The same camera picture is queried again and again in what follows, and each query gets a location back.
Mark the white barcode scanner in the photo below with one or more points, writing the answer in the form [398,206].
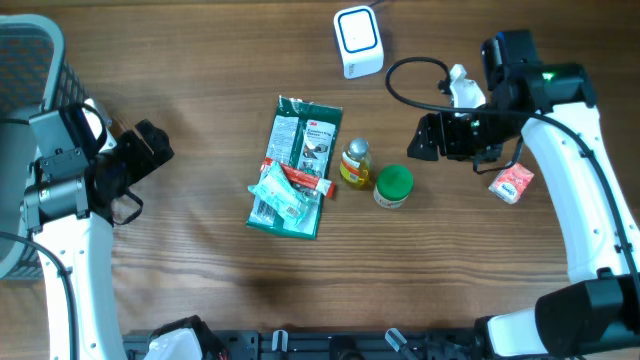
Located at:
[358,41]

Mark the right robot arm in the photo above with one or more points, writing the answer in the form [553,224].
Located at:
[550,109]

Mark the teal white pouch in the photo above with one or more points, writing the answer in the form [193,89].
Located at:
[292,207]

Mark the red white tube package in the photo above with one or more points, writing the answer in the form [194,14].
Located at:
[308,184]

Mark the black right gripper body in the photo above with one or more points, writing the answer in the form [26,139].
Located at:
[476,137]

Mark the green 3M gloves package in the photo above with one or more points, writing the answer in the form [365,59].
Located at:
[303,136]

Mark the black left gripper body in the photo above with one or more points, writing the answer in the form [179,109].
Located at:
[129,159]

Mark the yellow oil bottle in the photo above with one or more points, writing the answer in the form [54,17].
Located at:
[356,163]

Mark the grey plastic mesh basket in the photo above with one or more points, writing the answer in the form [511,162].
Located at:
[20,75]

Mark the red white juice carton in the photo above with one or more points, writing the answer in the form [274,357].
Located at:
[510,183]

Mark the green lid white jar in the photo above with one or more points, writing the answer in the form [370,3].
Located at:
[393,186]

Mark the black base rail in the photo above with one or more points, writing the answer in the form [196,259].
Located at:
[448,344]

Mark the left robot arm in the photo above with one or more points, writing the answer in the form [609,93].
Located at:
[81,305]

